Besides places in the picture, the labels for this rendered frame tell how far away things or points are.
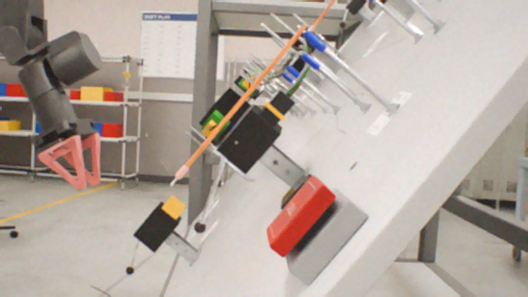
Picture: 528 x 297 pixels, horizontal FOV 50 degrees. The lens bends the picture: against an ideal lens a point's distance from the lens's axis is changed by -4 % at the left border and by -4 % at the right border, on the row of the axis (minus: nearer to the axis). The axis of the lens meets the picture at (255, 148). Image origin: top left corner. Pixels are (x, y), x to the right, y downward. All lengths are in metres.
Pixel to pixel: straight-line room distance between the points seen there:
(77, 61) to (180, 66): 7.49
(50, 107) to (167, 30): 7.59
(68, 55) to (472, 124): 0.68
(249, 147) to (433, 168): 0.31
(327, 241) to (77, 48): 0.63
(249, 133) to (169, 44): 7.86
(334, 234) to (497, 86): 0.13
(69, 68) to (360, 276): 0.66
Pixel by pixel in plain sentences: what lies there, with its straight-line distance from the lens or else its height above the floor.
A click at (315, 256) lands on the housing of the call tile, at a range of 0.36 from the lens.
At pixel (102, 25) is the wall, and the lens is 8.84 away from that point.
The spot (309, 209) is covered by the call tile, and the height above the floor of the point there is 1.12.
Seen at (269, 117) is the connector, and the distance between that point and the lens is 0.60.
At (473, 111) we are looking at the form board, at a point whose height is 1.18.
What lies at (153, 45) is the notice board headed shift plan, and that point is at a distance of 8.52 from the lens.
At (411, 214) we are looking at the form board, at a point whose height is 1.12.
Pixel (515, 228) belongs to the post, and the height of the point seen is 0.99.
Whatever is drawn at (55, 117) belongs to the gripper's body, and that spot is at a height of 1.14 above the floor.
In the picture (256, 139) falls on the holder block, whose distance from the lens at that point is 0.60.
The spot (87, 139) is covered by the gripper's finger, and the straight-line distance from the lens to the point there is 0.96.
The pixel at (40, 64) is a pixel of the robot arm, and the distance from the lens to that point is 0.94.
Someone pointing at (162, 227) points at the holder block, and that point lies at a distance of 0.92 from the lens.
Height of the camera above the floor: 1.18
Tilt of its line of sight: 4 degrees down
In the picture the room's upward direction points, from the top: 3 degrees clockwise
